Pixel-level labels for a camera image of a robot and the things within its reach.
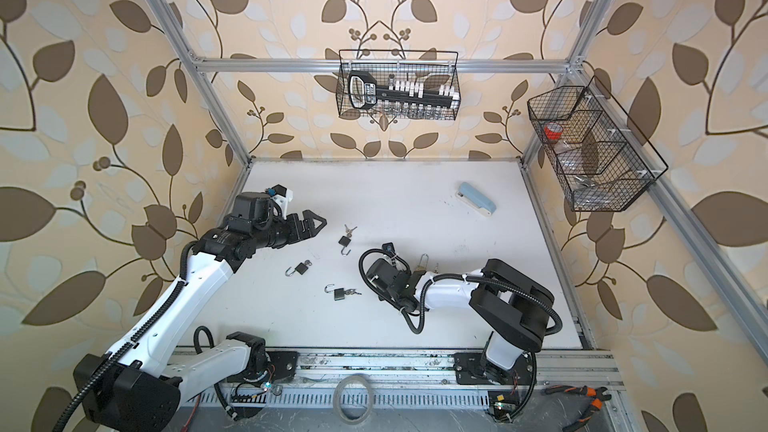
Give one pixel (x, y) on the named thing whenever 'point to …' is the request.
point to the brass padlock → (422, 268)
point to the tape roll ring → (337, 406)
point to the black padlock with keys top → (345, 240)
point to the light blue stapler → (473, 197)
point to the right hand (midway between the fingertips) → (386, 281)
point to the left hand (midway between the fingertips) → (315, 223)
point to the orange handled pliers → (596, 394)
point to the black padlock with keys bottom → (339, 293)
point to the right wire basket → (599, 157)
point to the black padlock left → (300, 268)
